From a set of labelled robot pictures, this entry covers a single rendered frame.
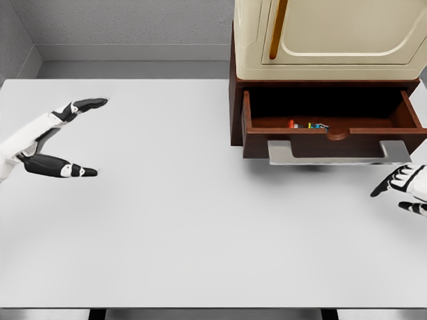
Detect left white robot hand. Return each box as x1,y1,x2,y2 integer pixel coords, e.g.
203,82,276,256
8,97,109,179

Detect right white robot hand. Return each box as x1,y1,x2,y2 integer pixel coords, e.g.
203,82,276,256
370,163,427,219

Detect brown wooden drawer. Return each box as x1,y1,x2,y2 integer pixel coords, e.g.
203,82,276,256
241,87,427,167

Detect cream retro fridge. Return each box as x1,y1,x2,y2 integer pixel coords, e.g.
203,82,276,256
233,0,427,81

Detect small multicoloured switch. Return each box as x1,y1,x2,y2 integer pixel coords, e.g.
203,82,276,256
288,119,330,131

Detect silver drawer handle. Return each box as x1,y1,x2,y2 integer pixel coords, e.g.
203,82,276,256
267,139,412,167

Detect orange fridge door handle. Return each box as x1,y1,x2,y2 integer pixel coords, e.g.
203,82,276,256
269,0,289,61

